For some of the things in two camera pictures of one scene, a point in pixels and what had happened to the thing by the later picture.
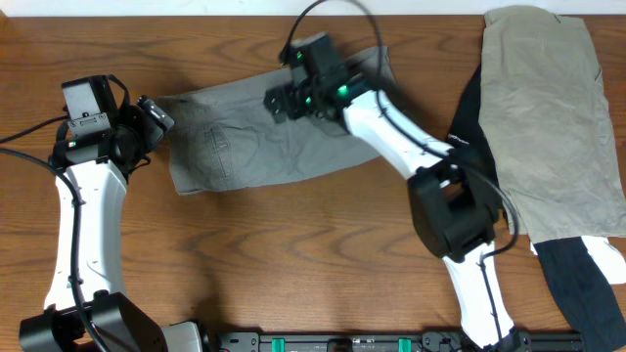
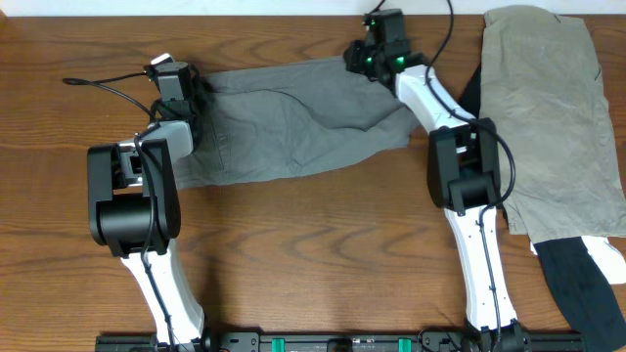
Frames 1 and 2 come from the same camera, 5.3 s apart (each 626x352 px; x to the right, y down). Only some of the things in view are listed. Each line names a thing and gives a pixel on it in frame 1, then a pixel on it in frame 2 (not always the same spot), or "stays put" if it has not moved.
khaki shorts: (544, 99) stays put
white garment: (608, 257) stays put
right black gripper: (288, 93) -> (357, 60)
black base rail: (515, 340) stays put
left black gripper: (153, 132) -> (202, 101)
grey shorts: (219, 132) stays put
